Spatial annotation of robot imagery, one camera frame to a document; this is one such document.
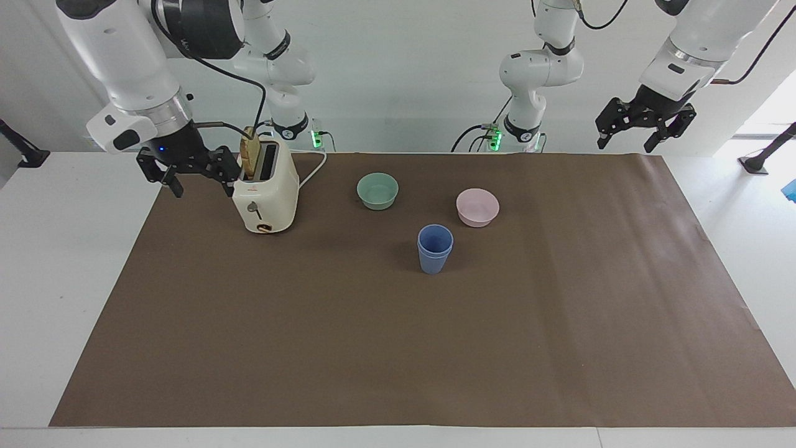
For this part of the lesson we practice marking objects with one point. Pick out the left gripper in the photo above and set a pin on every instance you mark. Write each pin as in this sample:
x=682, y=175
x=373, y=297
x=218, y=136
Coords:
x=662, y=102

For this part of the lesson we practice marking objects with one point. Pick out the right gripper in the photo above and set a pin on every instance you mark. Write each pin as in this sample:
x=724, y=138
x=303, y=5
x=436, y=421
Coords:
x=177, y=146

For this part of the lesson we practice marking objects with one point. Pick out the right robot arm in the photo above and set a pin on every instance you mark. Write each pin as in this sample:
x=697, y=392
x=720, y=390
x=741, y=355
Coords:
x=124, y=56

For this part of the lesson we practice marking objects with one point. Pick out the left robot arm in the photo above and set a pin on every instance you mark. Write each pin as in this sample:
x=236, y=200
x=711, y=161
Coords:
x=535, y=68

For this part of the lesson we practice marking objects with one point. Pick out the toast slice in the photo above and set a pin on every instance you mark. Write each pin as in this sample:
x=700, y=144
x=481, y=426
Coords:
x=250, y=152

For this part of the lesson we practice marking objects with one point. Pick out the cream toaster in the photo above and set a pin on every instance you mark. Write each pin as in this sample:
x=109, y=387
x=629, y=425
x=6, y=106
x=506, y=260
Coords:
x=267, y=193

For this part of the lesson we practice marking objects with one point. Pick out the black stand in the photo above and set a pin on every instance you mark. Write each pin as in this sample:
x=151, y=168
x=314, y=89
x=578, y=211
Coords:
x=762, y=158
x=28, y=155

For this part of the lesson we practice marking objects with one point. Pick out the blue object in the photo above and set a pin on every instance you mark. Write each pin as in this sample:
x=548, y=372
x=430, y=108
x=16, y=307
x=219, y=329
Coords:
x=791, y=190

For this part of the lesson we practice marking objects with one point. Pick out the green bowl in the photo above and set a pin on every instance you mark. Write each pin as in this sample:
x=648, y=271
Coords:
x=377, y=193

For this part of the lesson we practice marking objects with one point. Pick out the pink bowl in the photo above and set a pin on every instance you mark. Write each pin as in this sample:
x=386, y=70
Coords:
x=477, y=208

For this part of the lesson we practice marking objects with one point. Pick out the blue cup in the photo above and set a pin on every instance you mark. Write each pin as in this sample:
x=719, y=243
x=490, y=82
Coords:
x=435, y=239
x=433, y=264

